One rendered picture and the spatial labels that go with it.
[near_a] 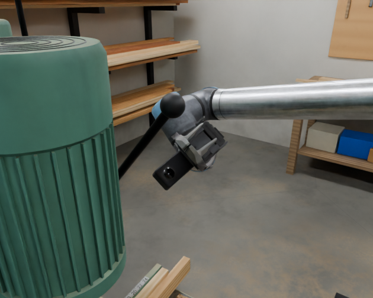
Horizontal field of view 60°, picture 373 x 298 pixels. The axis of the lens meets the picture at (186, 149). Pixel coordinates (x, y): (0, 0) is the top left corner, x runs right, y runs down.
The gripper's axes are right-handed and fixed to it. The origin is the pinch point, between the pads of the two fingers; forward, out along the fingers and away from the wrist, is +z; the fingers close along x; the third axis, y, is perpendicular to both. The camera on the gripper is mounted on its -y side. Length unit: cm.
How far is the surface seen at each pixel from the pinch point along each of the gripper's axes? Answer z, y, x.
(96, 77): 22.8, -2.5, -9.3
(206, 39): -323, 113, -115
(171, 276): -26.0, -22.5, 18.2
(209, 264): -161, -35, 49
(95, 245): 15.3, -16.2, 3.0
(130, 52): -231, 25, -124
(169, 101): 12.9, 2.1, -4.9
